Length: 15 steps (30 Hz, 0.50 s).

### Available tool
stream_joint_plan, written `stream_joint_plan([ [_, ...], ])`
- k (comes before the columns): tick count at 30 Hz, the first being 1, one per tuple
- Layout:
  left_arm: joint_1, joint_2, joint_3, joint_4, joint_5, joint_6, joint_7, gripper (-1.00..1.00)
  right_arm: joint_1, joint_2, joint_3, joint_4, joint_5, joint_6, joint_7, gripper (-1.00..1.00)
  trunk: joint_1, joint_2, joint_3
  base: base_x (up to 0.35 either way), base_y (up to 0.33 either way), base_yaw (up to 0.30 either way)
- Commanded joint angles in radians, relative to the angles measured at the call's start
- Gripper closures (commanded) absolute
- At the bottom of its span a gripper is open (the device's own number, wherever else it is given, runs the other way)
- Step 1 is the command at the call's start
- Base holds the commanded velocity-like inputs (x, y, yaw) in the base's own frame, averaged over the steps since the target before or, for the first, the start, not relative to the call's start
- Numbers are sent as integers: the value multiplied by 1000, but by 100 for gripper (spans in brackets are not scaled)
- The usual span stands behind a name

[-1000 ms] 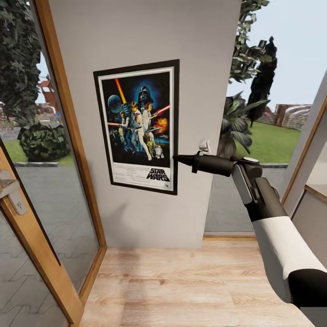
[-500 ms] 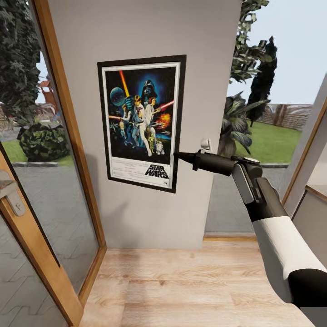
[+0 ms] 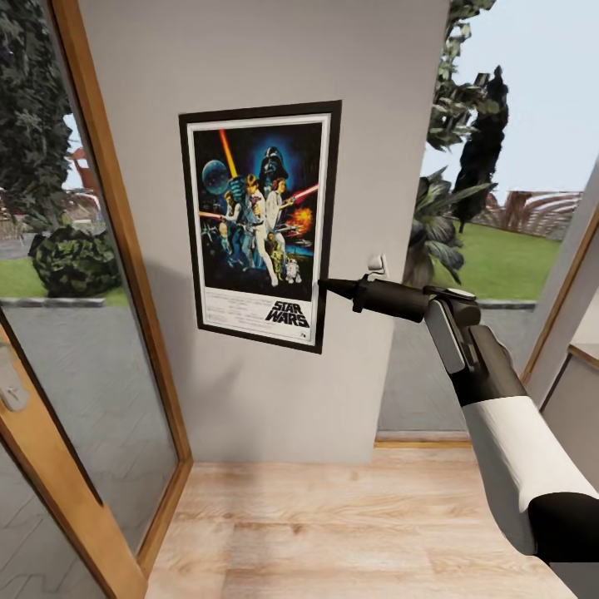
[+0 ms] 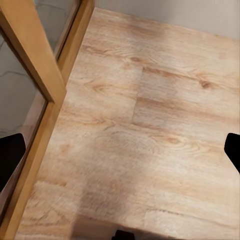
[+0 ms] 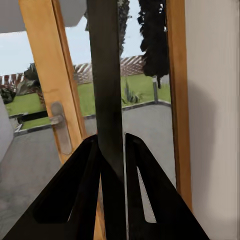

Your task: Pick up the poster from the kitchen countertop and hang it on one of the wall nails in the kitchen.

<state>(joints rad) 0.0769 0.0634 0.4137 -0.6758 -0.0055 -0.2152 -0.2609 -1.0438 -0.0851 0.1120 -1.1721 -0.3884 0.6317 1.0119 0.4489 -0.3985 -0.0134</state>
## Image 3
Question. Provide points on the door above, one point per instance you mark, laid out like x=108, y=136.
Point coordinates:
x=94, y=454

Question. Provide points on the fixed window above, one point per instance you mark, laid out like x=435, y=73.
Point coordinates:
x=508, y=196

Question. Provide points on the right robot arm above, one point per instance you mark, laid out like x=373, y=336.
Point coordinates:
x=539, y=499

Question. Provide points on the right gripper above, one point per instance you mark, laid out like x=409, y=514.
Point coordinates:
x=380, y=296

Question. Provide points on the poster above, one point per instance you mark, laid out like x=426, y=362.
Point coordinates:
x=260, y=187

